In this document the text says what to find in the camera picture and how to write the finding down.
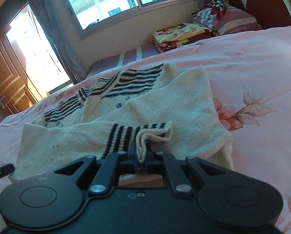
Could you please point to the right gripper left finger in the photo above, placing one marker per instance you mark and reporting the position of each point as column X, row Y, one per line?
column 111, row 168

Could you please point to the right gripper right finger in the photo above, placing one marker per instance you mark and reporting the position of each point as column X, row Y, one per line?
column 168, row 167

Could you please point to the cream striped knit sweater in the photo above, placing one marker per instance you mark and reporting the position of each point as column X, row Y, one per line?
column 170, row 107

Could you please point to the brown wooden door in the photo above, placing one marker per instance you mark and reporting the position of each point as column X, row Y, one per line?
column 17, row 92

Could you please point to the striped mattress cover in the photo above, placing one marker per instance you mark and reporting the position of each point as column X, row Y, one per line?
column 139, row 53

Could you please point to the yellow red folded blanket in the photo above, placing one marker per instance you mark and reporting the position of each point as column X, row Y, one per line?
column 172, row 37

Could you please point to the pink floral bed sheet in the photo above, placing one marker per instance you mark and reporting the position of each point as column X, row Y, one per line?
column 250, row 79

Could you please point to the striped red grey pillow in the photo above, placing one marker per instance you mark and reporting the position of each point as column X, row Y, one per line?
column 226, row 20

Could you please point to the red gift bow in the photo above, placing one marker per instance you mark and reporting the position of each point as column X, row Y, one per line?
column 217, row 6

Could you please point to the grey left curtain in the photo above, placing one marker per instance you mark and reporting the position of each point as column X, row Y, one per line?
column 46, row 16

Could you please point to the red white scalloped headboard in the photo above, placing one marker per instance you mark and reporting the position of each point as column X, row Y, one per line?
column 270, row 2

